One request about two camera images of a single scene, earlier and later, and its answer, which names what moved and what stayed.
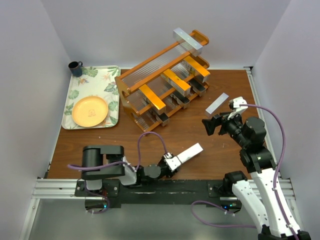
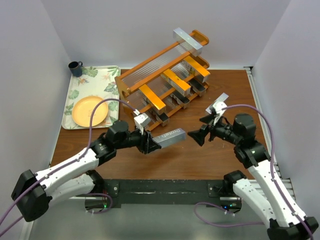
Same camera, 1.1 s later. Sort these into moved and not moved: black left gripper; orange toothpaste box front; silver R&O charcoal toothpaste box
Moved: black left gripper
Not moved: silver R&O charcoal toothpaste box; orange toothpaste box front
